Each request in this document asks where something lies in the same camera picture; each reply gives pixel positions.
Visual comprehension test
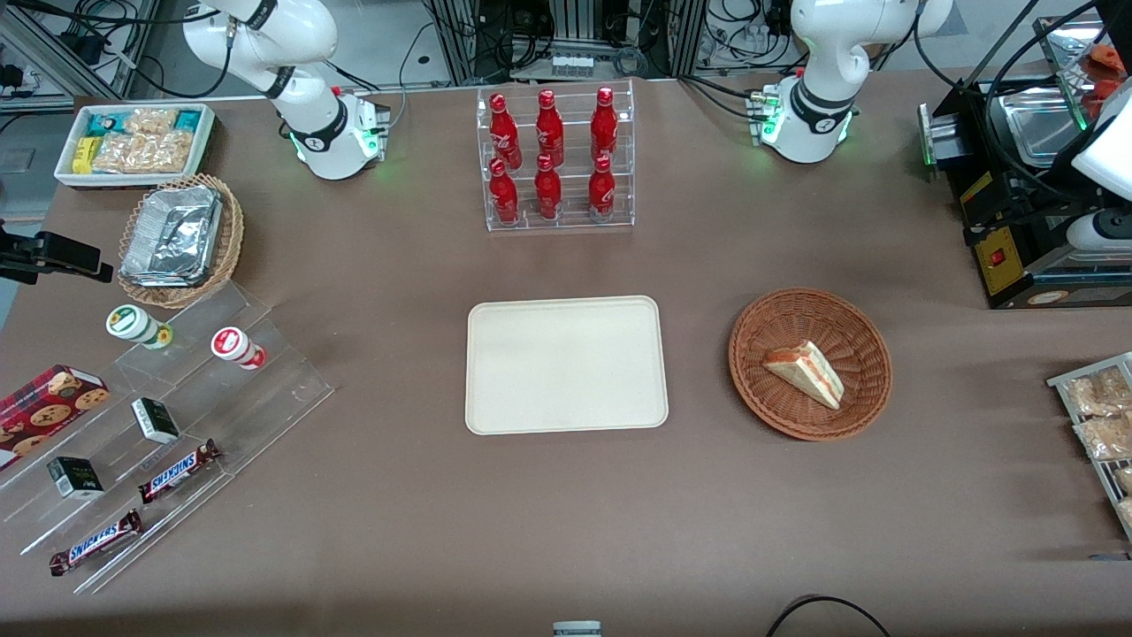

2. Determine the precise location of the clear acrylic stepped shelf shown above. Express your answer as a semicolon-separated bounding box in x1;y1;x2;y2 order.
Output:
0;281;335;595

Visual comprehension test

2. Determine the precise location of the small dark green box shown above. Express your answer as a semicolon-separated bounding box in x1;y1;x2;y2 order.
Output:
47;457;105;500
131;397;181;444

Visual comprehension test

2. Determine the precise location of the white rectangular snack bin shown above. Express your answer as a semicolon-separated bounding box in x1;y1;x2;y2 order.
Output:
54;104;217;189

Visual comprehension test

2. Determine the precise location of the tray of packaged snacks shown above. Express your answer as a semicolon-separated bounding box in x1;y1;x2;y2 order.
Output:
1047;352;1132;541

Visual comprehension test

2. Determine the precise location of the brown wicker basket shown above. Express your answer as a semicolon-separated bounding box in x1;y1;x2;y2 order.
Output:
729;288;893;441

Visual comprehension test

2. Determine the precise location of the green label yogurt cup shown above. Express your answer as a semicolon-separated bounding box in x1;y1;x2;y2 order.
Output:
106;304;173;350

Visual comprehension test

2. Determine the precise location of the small clear cracker bag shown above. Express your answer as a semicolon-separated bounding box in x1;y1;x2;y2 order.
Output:
124;108;180;136

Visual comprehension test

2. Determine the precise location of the aluminium frame equipment rack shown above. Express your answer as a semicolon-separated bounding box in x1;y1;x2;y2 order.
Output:
424;0;708;85

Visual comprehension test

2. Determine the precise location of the red cola bottle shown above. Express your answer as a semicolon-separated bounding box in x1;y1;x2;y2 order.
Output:
591;87;618;163
588;155;616;219
488;158;520;224
536;89;565;167
489;93;523;170
534;154;562;220

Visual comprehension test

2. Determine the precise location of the red label yogurt cup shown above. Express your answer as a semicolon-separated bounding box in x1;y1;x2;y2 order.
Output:
210;326;267;371

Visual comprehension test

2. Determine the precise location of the triangular sandwich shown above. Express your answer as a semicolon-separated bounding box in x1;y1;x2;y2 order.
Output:
763;341;845;411

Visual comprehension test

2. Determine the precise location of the black food warmer machine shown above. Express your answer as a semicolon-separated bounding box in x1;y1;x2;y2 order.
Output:
918;13;1132;311

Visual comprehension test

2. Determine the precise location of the black looped cable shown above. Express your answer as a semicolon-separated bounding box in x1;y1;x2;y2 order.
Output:
765;595;894;637

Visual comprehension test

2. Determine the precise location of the Snickers chocolate bar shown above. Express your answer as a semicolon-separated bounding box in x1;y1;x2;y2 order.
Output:
138;439;221;504
49;509;144;577

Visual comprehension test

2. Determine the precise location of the aluminium foil container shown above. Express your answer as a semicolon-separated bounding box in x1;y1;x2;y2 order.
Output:
120;186;223;288

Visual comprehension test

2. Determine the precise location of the clear acrylic bottle rack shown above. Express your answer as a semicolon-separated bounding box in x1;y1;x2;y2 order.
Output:
477;80;636;233

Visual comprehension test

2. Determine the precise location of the cream plastic tray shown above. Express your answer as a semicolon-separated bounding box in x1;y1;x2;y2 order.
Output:
465;295;669;436

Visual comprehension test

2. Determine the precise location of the large clear cracker bag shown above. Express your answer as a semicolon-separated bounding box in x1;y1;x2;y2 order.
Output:
91;131;195;174

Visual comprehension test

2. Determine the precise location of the red cookie box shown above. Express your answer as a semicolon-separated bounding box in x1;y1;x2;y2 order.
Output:
0;365;111;471

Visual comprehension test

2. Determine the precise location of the light wicker basket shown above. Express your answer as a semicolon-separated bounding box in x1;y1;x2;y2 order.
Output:
118;173;245;310

